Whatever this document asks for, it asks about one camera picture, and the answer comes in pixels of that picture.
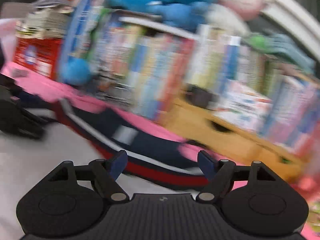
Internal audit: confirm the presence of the left row of books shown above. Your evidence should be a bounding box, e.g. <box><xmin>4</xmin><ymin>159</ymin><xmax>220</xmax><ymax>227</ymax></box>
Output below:
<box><xmin>57</xmin><ymin>0</ymin><xmax>196</xmax><ymax>122</ymax></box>

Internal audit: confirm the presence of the right row of books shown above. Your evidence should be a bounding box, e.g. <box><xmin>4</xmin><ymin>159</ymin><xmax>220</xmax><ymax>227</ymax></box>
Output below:
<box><xmin>259</xmin><ymin>75</ymin><xmax>319</xmax><ymax>150</ymax></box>

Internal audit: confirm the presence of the row of books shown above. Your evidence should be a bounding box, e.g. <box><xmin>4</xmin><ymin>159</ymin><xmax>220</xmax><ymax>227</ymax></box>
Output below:
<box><xmin>185</xmin><ymin>24</ymin><xmax>265</xmax><ymax>94</ymax></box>
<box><xmin>57</xmin><ymin>0</ymin><xmax>196</xmax><ymax>122</ymax></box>
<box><xmin>259</xmin><ymin>75</ymin><xmax>319</xmax><ymax>150</ymax></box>

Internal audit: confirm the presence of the white navy track jacket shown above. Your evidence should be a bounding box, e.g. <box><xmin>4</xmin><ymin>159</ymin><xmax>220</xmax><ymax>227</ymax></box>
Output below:
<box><xmin>1</xmin><ymin>97</ymin><xmax>208</xmax><ymax>239</ymax></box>

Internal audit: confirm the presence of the white stationery box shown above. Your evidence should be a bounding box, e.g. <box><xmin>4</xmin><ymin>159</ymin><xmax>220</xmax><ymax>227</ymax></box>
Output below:
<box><xmin>213</xmin><ymin>80</ymin><xmax>272</xmax><ymax>133</ymax></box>

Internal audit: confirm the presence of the white plush toy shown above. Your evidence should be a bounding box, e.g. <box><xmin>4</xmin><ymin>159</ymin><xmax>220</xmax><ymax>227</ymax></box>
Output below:
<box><xmin>205</xmin><ymin>3</ymin><xmax>251</xmax><ymax>37</ymax></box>

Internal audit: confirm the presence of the red plastic crate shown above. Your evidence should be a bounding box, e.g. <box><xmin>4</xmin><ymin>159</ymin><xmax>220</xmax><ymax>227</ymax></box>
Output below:
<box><xmin>13</xmin><ymin>37</ymin><xmax>63</xmax><ymax>80</ymax></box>

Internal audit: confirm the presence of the green round container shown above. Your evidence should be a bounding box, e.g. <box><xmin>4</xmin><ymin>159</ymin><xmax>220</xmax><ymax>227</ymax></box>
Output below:
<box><xmin>245</xmin><ymin>33</ymin><xmax>270</xmax><ymax>53</ymax></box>

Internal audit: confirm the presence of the black power adapter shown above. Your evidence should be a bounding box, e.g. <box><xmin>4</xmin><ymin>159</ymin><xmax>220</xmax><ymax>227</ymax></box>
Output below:
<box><xmin>184</xmin><ymin>84</ymin><xmax>220</xmax><ymax>110</ymax></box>

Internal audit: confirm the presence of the folded teal towel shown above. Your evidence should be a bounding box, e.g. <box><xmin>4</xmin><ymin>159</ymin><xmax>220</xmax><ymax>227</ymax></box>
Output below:
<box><xmin>266</xmin><ymin>34</ymin><xmax>316</xmax><ymax>75</ymax></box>

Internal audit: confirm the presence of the pink bunny print blanket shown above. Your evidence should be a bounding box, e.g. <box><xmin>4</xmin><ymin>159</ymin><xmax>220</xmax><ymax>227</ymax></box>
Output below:
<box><xmin>0</xmin><ymin>62</ymin><xmax>320</xmax><ymax>240</ymax></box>

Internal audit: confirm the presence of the middle row of books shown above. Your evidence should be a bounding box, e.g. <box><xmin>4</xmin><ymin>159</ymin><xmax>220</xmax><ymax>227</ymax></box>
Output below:
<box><xmin>185</xmin><ymin>24</ymin><xmax>265</xmax><ymax>94</ymax></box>

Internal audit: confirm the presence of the wooden desk organizer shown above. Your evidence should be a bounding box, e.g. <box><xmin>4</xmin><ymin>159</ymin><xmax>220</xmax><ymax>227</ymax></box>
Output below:
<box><xmin>159</xmin><ymin>98</ymin><xmax>305</xmax><ymax>182</ymax></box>

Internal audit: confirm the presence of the stack of papers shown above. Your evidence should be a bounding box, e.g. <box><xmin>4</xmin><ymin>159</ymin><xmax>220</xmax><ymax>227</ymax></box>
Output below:
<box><xmin>16</xmin><ymin>0</ymin><xmax>74</xmax><ymax>40</ymax></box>

